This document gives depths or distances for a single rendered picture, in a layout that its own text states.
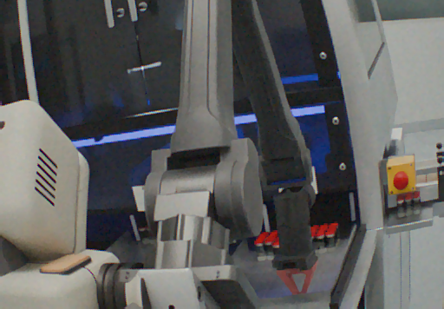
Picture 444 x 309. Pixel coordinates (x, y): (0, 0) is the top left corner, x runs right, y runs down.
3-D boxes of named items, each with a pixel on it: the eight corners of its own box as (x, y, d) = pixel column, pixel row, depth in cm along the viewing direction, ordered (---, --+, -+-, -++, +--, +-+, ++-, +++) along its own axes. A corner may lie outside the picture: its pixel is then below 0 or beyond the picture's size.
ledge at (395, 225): (390, 213, 162) (390, 207, 161) (434, 206, 158) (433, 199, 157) (386, 234, 149) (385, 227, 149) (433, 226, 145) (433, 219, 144)
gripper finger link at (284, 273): (323, 289, 122) (320, 245, 122) (315, 301, 116) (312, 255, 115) (289, 293, 125) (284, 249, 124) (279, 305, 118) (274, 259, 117)
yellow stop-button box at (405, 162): (390, 186, 153) (388, 155, 151) (416, 181, 150) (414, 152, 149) (388, 196, 146) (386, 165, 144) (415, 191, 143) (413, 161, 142)
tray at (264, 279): (247, 252, 157) (244, 238, 156) (357, 238, 148) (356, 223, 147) (198, 315, 125) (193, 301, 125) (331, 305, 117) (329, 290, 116)
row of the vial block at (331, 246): (258, 258, 151) (255, 239, 150) (337, 247, 145) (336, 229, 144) (256, 261, 149) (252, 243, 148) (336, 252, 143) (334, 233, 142)
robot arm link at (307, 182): (254, 157, 117) (306, 149, 114) (268, 148, 128) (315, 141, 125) (264, 228, 117) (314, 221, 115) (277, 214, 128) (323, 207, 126)
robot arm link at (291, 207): (269, 192, 115) (303, 187, 114) (277, 185, 122) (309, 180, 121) (274, 233, 116) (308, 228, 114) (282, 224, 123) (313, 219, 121)
